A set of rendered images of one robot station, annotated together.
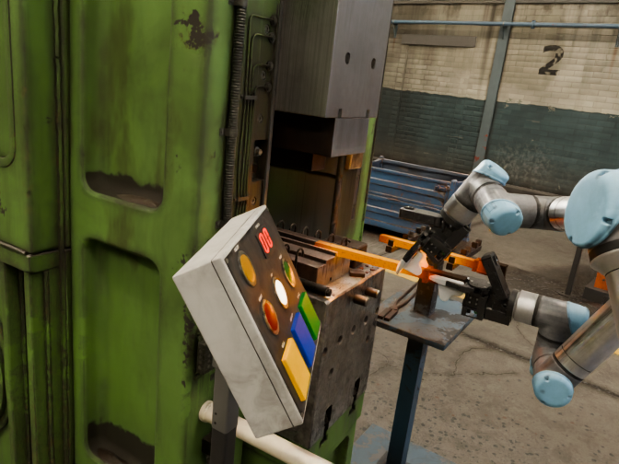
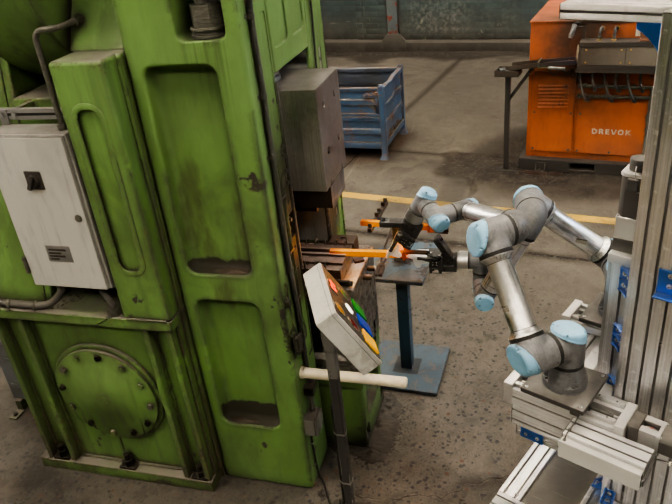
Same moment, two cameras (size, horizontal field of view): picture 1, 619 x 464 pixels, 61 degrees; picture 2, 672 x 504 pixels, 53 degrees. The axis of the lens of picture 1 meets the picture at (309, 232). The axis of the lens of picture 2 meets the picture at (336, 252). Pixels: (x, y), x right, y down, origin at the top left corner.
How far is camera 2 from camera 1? 1.55 m
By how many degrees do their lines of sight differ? 16
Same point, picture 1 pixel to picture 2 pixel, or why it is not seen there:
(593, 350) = not seen: hidden behind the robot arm
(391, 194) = not seen: hidden behind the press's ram
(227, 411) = (335, 369)
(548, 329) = (477, 269)
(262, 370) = (361, 348)
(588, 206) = (473, 240)
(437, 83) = not seen: outside the picture
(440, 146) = (347, 12)
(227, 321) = (342, 335)
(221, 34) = (268, 178)
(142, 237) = (242, 292)
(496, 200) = (434, 215)
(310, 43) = (307, 152)
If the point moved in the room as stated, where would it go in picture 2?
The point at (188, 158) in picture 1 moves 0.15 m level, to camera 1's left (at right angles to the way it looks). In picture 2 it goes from (265, 247) to (225, 255)
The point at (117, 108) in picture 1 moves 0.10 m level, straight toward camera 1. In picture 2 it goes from (197, 220) to (208, 228)
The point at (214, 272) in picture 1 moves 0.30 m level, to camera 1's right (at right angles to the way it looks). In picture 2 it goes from (333, 318) to (421, 299)
